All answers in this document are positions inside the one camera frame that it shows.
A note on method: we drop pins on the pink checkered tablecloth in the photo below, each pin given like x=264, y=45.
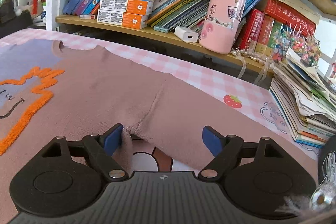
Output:
x=257, y=103

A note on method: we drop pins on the upper orange toothpaste box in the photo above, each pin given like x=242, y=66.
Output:
x=138, y=7

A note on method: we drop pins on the white charger adapter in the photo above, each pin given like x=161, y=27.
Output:
x=186, y=34

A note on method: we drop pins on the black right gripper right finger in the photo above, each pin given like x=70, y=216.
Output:
x=226, y=153

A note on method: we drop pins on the black box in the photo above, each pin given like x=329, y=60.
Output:
x=10, y=22

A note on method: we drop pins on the stack of magazines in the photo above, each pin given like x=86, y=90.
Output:
x=305, y=99

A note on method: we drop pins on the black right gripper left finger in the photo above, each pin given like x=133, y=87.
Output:
x=100, y=149

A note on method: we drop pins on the small white red box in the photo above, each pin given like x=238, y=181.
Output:
x=87, y=16

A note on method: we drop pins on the red tassel ornament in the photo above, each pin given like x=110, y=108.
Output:
x=35, y=7

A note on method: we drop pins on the red dictionaries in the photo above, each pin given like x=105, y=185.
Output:
x=264, y=18

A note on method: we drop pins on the colourful star jar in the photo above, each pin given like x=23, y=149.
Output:
x=308, y=49

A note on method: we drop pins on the lower orange toothpaste box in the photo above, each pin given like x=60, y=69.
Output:
x=123, y=19

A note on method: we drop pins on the orange toothpaste box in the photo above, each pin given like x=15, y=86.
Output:
x=138, y=7
x=123, y=19

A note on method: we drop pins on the purple and pink sweater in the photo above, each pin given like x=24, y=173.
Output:
x=48, y=89

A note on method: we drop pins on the pink sticker canister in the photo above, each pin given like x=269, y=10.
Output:
x=221, y=24

